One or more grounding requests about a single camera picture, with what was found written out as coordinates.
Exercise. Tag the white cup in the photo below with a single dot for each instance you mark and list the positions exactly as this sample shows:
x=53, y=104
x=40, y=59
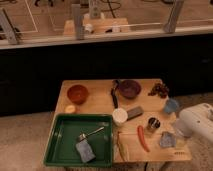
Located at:
x=120, y=116

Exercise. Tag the yellow-green banana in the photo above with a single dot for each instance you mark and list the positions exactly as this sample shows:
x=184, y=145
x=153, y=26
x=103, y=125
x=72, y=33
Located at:
x=123, y=150

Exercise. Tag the blue-grey towel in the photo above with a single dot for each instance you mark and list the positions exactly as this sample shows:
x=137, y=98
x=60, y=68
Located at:
x=167, y=140

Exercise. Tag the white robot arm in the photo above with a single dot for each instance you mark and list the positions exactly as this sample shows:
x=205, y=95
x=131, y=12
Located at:
x=197, y=119

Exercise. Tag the black brush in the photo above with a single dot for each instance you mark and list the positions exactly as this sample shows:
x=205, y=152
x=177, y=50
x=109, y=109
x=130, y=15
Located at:
x=113, y=93

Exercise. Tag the red chili pepper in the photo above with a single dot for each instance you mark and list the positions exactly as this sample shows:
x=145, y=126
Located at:
x=141, y=137

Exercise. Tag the green plastic tray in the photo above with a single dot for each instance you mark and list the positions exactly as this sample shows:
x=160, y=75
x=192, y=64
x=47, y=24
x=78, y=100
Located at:
x=61, y=149

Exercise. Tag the metal can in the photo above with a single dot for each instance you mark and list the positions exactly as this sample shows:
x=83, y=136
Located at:
x=153, y=124

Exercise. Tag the grey metal post left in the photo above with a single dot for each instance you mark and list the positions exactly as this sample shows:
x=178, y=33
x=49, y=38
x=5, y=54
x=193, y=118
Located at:
x=8, y=28

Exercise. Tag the small yellow round object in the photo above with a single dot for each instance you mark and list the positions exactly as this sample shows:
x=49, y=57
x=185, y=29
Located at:
x=70, y=109

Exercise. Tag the grey block eraser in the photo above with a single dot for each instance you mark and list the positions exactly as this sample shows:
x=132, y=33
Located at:
x=135, y=112

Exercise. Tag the purple bowl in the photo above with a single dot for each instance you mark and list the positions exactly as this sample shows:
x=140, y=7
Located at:
x=129, y=89

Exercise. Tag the grey metal post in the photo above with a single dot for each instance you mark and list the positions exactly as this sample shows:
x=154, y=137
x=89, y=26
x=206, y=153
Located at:
x=8, y=28
x=170, y=26
x=78, y=21

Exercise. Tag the light blue cup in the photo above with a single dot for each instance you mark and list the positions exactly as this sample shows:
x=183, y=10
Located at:
x=171, y=106

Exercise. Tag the orange bowl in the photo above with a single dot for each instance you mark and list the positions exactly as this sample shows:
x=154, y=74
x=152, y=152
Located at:
x=77, y=94

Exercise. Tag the grey metal post middle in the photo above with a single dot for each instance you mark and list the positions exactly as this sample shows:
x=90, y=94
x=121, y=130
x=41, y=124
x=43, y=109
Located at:
x=78, y=21

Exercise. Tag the grey metal post right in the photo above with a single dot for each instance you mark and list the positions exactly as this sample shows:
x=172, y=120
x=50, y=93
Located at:
x=170, y=26

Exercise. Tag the dark grape bunch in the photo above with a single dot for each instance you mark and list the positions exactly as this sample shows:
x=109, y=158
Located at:
x=159, y=89

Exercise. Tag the blue sponge in tray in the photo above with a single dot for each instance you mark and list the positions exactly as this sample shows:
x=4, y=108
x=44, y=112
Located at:
x=85, y=151

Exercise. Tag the wooden table in background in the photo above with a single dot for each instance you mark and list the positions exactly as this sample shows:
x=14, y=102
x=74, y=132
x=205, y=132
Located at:
x=99, y=26

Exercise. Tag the metal spoon in tray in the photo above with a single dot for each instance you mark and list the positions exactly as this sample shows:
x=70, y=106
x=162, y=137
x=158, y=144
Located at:
x=85, y=135

